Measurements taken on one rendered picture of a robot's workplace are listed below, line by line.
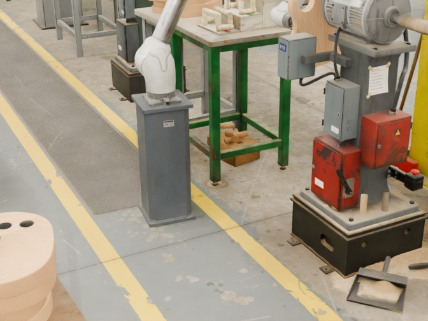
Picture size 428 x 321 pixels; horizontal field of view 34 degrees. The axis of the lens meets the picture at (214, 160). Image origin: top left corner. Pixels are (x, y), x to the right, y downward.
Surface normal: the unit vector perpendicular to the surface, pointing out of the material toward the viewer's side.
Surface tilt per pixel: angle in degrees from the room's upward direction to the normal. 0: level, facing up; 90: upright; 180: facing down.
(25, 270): 0
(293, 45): 90
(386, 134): 90
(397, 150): 90
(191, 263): 0
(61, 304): 0
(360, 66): 90
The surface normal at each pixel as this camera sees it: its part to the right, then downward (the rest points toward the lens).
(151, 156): -0.44, 0.37
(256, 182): -0.01, -0.91
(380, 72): 0.46, 0.35
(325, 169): -0.89, 0.19
